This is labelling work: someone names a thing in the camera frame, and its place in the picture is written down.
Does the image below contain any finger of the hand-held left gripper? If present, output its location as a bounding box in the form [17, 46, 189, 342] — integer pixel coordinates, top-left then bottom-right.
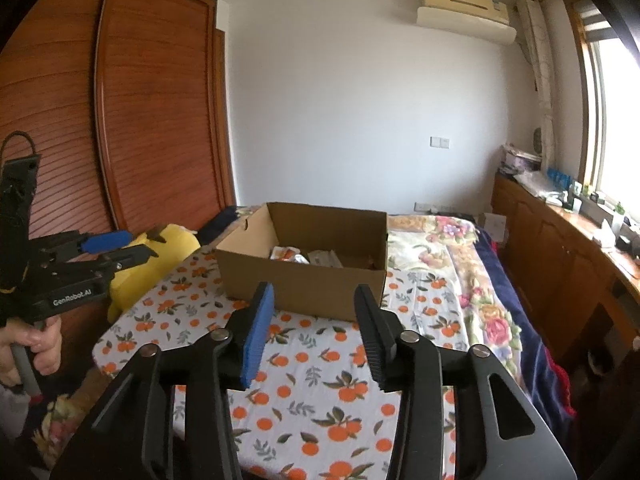
[75, 230, 133, 256]
[97, 249, 161, 273]

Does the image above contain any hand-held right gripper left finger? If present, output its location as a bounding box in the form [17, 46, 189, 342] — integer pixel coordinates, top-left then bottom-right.
[50, 281, 276, 480]

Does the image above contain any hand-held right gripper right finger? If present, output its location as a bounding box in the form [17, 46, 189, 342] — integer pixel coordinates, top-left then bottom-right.
[353, 284, 578, 480]

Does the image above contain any brown cardboard box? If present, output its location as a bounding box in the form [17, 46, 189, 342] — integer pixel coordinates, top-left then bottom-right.
[214, 202, 388, 322]

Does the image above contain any person's left hand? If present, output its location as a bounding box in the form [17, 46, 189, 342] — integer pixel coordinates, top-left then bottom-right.
[0, 315, 63, 386]

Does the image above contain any yellow plush toy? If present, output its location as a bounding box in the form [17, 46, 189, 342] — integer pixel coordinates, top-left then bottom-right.
[107, 223, 201, 323]

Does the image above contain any orange fruit print tablecloth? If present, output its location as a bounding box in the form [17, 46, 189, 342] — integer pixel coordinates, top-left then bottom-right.
[92, 245, 458, 480]

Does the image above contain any floral blanket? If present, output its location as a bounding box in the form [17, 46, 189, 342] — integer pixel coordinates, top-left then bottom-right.
[385, 214, 531, 361]

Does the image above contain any wooden slatted wardrobe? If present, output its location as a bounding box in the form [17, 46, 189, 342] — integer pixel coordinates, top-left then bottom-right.
[0, 0, 238, 361]

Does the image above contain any navy blue blanket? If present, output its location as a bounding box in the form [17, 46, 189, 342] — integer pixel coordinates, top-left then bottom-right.
[472, 225, 576, 421]

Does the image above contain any white paper bag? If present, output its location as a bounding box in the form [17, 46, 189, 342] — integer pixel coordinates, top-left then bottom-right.
[480, 212, 507, 236]

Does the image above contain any low wooden cabinet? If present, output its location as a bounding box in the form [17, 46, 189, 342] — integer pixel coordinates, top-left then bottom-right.
[492, 172, 640, 361]

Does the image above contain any clear plastic bag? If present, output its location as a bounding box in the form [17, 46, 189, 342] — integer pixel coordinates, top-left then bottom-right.
[515, 170, 556, 196]

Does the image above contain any stack of boxes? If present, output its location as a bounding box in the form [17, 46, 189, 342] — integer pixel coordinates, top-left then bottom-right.
[500, 144, 543, 176]

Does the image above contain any pale patterned curtain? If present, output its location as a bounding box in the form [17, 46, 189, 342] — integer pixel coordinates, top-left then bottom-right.
[515, 0, 558, 171]

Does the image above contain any wooden framed window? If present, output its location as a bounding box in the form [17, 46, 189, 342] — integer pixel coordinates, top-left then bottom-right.
[565, 0, 640, 221]

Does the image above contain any white wall air conditioner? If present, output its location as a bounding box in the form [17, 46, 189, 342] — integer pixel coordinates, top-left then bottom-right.
[416, 0, 517, 44]

